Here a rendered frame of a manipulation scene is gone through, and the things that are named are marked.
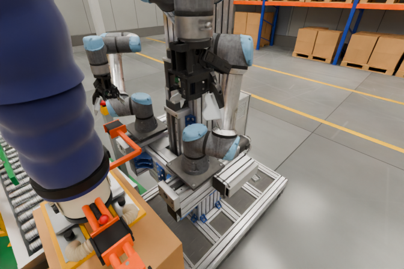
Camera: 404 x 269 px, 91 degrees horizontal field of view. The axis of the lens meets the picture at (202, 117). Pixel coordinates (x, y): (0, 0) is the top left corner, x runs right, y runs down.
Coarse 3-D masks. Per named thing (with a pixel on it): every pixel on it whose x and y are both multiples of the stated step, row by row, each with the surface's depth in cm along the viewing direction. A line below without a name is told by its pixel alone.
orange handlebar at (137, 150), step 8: (120, 136) 102; (136, 152) 90; (120, 160) 85; (128, 160) 88; (112, 168) 84; (96, 200) 69; (88, 208) 66; (104, 208) 66; (88, 216) 64; (96, 224) 62; (128, 248) 56; (112, 256) 54; (128, 256) 55; (136, 256) 54; (112, 264) 53; (120, 264) 53; (128, 264) 52; (136, 264) 52
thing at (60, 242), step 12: (48, 204) 80; (48, 216) 77; (48, 228) 73; (72, 228) 72; (84, 228) 73; (60, 240) 69; (72, 240) 69; (84, 240) 69; (60, 252) 66; (60, 264) 63; (72, 264) 63
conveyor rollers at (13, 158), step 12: (0, 132) 213; (12, 156) 183; (0, 168) 172; (24, 180) 158; (12, 192) 148; (24, 192) 151; (12, 204) 142; (24, 204) 139; (24, 216) 133; (24, 228) 126; (36, 228) 125; (36, 240) 119
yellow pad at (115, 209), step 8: (112, 176) 93; (120, 184) 90; (128, 192) 86; (112, 200) 82; (120, 200) 79; (128, 200) 82; (112, 208) 80; (120, 208) 79; (112, 216) 78; (120, 216) 76
